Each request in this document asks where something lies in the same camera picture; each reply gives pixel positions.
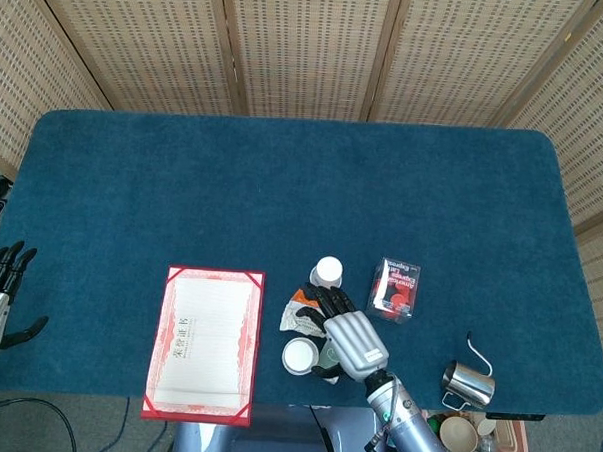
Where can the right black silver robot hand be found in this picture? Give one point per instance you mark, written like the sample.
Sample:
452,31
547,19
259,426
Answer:
356,346

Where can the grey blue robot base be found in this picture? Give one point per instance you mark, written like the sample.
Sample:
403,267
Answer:
272,435

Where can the small green card box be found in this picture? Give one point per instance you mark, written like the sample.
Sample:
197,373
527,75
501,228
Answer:
327,354

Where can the crumpled orange white snack wrapper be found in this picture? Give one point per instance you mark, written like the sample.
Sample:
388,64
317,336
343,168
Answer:
292,323

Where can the black red card box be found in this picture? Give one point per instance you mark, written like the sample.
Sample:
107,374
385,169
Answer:
396,290

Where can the steel gooseneck pitcher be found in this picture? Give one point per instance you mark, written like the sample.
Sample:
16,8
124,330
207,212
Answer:
467,383

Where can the beige bowl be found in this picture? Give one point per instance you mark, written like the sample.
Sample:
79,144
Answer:
460,435

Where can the red certificate folder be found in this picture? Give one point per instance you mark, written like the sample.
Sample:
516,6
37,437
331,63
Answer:
203,347

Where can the blue carpet table mat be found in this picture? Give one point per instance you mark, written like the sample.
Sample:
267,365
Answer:
283,195

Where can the black table edge clamp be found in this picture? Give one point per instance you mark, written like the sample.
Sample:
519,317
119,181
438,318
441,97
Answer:
513,416

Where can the brown box of clutter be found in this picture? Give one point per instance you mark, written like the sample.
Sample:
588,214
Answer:
507,445

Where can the woven bamboo folding screen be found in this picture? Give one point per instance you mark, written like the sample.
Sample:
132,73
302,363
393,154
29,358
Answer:
309,46

